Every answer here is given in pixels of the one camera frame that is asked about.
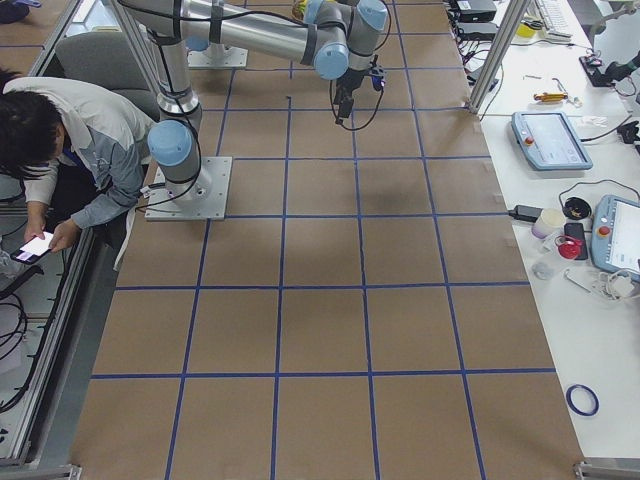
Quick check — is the black power adapter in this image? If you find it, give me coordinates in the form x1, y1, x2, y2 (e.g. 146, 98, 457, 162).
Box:
508, 204, 542, 223

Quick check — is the teach pendant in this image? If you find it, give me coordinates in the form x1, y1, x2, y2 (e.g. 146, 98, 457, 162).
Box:
511, 111, 593, 171
590, 195, 640, 282

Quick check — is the teach pendant far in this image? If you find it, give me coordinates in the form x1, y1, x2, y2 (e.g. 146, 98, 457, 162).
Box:
511, 111, 593, 171

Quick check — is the seated person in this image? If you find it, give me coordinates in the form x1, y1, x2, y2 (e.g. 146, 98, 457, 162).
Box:
1, 69, 156, 252

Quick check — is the red round object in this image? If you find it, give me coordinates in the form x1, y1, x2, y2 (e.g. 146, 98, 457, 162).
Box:
554, 235, 588, 260

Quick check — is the aluminium frame post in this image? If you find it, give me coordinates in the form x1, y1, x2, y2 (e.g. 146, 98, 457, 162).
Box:
467, 0, 530, 114

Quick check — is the gold wrapped object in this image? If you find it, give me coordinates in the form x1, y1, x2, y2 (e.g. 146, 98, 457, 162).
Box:
533, 92, 568, 103

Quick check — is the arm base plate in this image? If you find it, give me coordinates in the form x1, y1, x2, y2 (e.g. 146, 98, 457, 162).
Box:
187, 44, 248, 70
144, 157, 232, 222

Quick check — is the teach pendant near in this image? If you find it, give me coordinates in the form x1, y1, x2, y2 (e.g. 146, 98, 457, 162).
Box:
590, 195, 640, 282

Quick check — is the blue tape roll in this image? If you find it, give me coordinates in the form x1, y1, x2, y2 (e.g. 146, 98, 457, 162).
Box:
565, 384, 600, 417

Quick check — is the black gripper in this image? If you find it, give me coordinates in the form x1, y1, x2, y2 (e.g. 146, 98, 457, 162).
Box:
333, 69, 365, 120

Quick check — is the smartphone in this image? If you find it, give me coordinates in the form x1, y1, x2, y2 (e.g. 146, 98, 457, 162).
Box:
10, 232, 53, 265

